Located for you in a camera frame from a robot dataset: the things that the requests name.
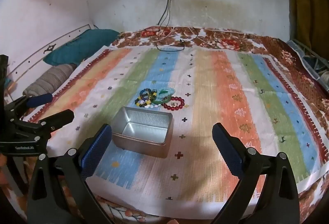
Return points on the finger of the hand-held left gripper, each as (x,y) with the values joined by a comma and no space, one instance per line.
(38,100)
(59,117)

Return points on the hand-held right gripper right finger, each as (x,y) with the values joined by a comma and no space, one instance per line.
(227,152)

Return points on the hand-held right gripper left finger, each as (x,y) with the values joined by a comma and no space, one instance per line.
(96,152)

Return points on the silver metal tin box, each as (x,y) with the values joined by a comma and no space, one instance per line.
(154,146)

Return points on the green jade bangle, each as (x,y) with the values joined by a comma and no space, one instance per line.
(160,101)

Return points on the grey striped bolster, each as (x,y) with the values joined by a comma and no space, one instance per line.
(51,78)

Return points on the white bed headboard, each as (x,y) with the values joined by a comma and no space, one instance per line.
(38,49)

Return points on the striped colourful mat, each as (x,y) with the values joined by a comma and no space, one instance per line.
(226,90)

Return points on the teal pillow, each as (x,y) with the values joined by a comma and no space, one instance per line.
(82,46)

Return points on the yellow hanging cloth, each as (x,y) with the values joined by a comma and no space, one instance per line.
(308,3)

